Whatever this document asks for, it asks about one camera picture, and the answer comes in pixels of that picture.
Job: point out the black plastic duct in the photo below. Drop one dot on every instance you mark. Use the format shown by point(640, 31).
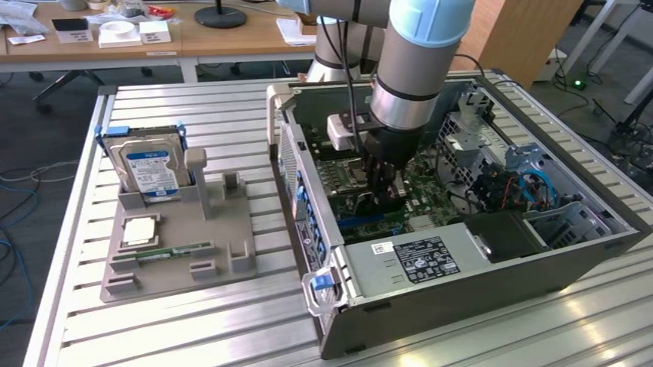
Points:
point(506, 237)

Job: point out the green motherboard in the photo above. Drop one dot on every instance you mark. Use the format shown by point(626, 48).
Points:
point(429, 199)

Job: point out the perforated metal disk bay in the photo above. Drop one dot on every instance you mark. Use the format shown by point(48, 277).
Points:
point(469, 149)

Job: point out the CPU socket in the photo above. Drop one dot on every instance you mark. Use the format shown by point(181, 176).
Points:
point(352, 174)

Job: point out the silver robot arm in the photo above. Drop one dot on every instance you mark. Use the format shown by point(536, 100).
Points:
point(408, 76)

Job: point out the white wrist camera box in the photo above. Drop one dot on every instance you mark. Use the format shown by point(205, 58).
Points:
point(340, 134)

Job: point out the blue case latch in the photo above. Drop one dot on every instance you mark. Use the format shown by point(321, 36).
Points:
point(321, 284)

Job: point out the white paper stack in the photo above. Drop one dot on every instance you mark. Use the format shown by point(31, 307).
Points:
point(296, 36)

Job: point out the slanted metal disk bay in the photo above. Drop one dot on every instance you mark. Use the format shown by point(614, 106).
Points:
point(567, 225)

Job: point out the open grey PC case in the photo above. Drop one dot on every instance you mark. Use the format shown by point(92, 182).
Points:
point(460, 306)

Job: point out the grey cup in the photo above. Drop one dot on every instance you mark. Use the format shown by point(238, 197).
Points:
point(74, 4)

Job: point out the clear plastic bag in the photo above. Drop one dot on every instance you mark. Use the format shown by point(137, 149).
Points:
point(21, 17)

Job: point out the silver CPU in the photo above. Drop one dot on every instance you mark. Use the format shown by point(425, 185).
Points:
point(141, 231)

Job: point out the green graphics card black cooler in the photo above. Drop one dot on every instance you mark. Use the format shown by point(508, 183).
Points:
point(368, 210)

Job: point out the white tape roll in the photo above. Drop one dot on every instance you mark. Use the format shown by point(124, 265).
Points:
point(118, 28)

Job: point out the short blue expansion slot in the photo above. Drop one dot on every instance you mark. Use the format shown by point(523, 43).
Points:
point(348, 225)

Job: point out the grey power supply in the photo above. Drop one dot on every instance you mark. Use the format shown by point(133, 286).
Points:
point(408, 260)

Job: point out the hard disk with blue carrier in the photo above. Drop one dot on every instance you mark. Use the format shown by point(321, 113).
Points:
point(149, 168)

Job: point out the white box with black card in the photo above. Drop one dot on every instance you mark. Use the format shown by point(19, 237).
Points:
point(72, 30)

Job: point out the red small parts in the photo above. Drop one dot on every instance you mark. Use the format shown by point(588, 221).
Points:
point(160, 12)

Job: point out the grey parts rack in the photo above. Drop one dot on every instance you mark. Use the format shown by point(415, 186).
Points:
point(205, 237)

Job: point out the brown cardboard box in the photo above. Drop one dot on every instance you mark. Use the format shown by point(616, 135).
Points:
point(308, 20)

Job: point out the white desk frame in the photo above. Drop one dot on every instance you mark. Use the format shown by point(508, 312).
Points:
point(614, 40)

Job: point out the black round lamp base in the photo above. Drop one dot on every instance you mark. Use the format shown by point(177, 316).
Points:
point(221, 17)

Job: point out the white card with red print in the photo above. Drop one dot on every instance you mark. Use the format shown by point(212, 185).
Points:
point(26, 39)

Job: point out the flat white box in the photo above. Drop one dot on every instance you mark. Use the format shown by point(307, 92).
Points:
point(120, 41)

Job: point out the wooden cabinet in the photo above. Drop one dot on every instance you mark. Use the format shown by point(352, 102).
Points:
point(520, 38)

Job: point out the long blue expansion slot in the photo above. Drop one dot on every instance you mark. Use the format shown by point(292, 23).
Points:
point(371, 221)

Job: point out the silver chipset heatsink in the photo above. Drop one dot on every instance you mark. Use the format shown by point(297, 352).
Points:
point(423, 223)

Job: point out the black device with green light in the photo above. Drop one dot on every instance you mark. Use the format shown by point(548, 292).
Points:
point(579, 83)

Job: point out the black tripod stand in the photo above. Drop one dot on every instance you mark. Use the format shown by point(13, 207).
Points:
point(630, 126)

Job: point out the small white box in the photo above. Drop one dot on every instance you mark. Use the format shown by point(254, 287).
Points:
point(154, 32)

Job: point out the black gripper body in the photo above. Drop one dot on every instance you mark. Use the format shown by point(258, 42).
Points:
point(396, 149)

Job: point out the black chair base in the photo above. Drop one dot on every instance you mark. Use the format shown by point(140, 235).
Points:
point(45, 107)

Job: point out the white electrical box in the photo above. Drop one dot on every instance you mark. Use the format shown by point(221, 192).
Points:
point(554, 63)

